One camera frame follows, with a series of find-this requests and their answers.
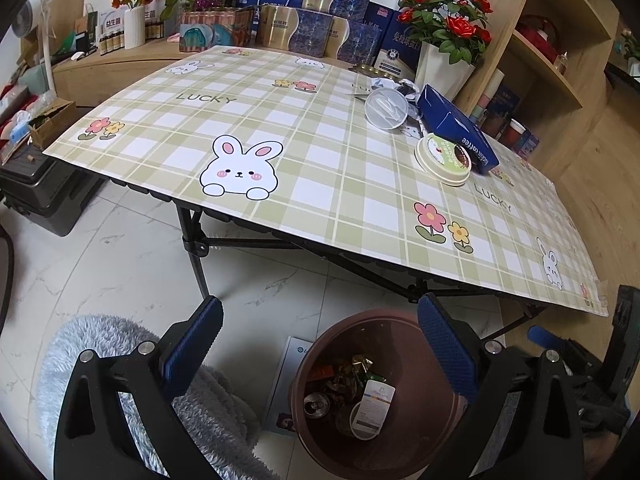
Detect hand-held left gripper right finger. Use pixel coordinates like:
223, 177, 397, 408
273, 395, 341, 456
417, 294, 583, 480

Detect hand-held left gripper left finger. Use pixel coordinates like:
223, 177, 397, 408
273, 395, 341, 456
54, 296, 236, 480

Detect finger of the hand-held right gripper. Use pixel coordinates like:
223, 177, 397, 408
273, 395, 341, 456
529, 325, 607, 377

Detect gold foil wrapper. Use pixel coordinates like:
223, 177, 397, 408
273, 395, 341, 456
339, 354, 385, 387

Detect white card packet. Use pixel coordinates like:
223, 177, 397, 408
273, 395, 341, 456
350, 380, 397, 441

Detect silver drink can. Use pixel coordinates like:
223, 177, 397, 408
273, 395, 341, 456
303, 392, 332, 419

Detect brown plastic bin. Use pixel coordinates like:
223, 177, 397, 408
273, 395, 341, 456
290, 309, 473, 480

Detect round cream tin lid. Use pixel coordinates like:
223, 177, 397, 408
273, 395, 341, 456
415, 134, 474, 187

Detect blue coffee box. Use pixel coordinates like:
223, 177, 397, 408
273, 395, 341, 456
417, 84, 501, 176

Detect clear plastic lid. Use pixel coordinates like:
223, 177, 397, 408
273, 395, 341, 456
364, 87, 417, 133

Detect grey fluffy rug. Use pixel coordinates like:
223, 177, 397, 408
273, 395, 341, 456
37, 315, 268, 480

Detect white booklet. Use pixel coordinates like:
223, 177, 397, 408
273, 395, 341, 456
262, 335, 317, 437

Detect small blue box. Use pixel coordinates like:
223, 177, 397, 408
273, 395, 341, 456
517, 127, 542, 157

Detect red cup white rim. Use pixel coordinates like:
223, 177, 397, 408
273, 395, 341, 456
500, 119, 527, 149

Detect black hard case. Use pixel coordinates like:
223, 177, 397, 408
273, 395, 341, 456
0, 152, 107, 237

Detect checked bunny print tablecloth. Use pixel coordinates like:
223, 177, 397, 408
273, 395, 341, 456
42, 45, 611, 318

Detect blue illustrated box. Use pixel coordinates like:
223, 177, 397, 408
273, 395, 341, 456
486, 85, 522, 126

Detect wooden shelf unit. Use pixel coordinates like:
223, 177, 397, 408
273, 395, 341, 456
455, 0, 622, 128

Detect stack of pastel cups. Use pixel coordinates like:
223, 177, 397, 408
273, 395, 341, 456
472, 70, 507, 122

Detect crumpled white black wrapper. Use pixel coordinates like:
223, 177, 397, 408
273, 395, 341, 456
370, 76, 427, 107

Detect open cardboard box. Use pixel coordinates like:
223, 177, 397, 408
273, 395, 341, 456
27, 100, 77, 150

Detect red rose plant white pot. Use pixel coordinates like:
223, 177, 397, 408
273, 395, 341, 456
397, 0, 494, 104

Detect gold leaf-shaped tray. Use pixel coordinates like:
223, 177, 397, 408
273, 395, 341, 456
346, 64, 397, 80

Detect red basket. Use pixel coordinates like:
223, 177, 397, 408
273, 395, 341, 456
515, 15, 561, 64

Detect white flower plant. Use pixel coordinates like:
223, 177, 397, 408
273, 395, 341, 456
620, 27, 640, 78

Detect row of small brown bottles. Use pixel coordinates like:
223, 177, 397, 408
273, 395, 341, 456
97, 22, 167, 57

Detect white ribbed vase orange flowers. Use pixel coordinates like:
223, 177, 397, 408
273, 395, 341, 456
102, 0, 167, 51

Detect dark blue box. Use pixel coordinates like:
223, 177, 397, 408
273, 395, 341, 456
362, 1, 402, 27

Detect black paper bag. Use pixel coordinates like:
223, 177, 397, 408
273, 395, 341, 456
75, 2, 102, 44

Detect blue white flat box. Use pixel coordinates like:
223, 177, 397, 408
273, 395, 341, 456
239, 0, 307, 12

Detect white standing fan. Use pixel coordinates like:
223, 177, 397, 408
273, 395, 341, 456
9, 0, 59, 107

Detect black folding table frame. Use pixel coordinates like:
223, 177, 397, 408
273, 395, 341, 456
107, 177, 503, 322

